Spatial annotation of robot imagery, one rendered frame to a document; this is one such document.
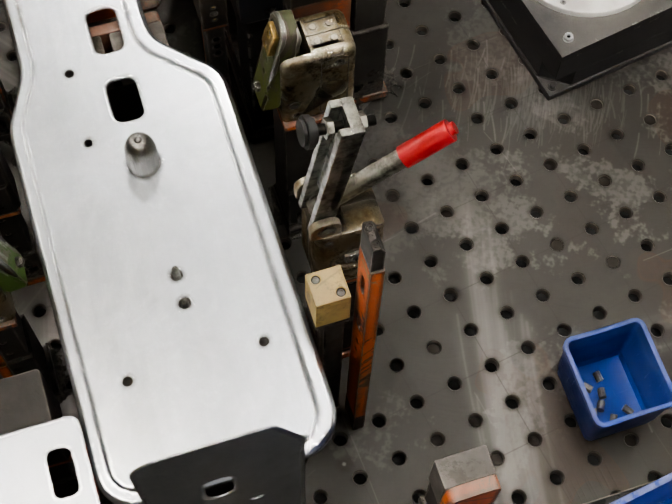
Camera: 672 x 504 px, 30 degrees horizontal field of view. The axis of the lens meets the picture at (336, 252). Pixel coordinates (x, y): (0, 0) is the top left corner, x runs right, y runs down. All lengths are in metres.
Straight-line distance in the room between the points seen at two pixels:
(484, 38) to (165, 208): 0.62
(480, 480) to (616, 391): 0.59
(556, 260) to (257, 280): 0.49
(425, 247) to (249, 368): 0.44
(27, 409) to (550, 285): 0.66
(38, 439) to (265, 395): 0.21
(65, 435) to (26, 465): 0.04
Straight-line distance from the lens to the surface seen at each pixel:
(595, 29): 1.61
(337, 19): 1.25
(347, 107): 1.03
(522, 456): 1.47
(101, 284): 1.21
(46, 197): 1.25
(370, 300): 1.08
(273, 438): 0.82
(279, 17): 1.20
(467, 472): 0.94
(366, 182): 1.13
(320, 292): 1.12
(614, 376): 1.51
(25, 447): 1.17
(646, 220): 1.61
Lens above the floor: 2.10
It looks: 66 degrees down
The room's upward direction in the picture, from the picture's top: 3 degrees clockwise
